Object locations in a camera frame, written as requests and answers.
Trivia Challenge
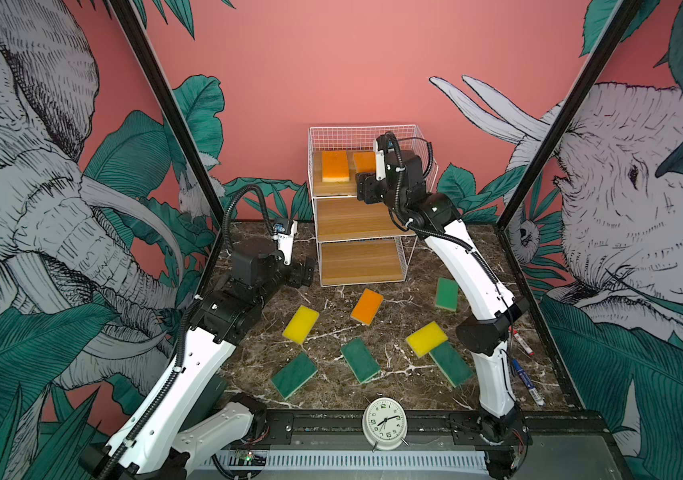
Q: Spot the orange sponge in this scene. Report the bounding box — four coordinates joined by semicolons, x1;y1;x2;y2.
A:
351;289;383;326
321;150;351;183
353;151;377;174

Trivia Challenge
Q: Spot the green sponge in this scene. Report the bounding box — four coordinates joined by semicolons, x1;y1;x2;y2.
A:
340;338;381;384
270;352;318;400
435;278;459;312
429;341;475;388

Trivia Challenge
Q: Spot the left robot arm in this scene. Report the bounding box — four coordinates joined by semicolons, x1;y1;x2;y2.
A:
79;183;315;479

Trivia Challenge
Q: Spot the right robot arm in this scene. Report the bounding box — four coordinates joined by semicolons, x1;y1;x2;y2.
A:
355;131;529;444

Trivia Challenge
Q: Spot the yellow sponge left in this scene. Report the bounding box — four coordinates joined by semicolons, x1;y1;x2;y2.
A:
282;306;319;345

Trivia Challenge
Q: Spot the yellow sponge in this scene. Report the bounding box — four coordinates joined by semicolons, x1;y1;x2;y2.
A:
407;321;449;358
282;306;319;345

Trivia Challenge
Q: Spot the yellow sponge right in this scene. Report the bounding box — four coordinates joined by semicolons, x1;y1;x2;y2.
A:
407;321;449;358

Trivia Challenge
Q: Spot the white alarm clock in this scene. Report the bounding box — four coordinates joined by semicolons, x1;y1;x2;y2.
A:
363;397;409;451

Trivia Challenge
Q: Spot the red marker pen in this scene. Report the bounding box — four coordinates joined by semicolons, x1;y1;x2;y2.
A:
513;329;535;357

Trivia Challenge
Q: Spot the red and blue marker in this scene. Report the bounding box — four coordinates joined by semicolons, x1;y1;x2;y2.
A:
511;359;545;406

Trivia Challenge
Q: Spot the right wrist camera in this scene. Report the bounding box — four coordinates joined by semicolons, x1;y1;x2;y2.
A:
375;134;391;181

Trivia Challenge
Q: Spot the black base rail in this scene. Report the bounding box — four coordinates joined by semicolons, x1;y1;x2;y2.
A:
256;409;611;449

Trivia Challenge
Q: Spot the white slotted cable duct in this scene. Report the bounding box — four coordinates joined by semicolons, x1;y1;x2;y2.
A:
215;450;489;474

